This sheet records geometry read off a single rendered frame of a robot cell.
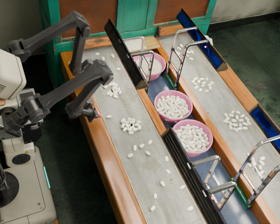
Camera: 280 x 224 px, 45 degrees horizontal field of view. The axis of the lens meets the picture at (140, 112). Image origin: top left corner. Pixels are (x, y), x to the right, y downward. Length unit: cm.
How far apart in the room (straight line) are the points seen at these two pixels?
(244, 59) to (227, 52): 21
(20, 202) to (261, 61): 303
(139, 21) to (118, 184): 135
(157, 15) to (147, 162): 125
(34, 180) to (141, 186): 88
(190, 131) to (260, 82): 186
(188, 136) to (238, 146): 33
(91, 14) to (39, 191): 130
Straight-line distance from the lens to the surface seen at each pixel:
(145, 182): 196
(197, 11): 293
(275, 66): 423
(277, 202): 214
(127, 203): 187
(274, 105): 375
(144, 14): 269
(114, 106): 227
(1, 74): 160
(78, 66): 215
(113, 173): 195
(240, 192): 211
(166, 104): 233
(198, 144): 217
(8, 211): 245
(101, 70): 157
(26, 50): 188
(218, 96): 250
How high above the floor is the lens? 245
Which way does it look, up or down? 49 degrees down
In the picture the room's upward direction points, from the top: 9 degrees clockwise
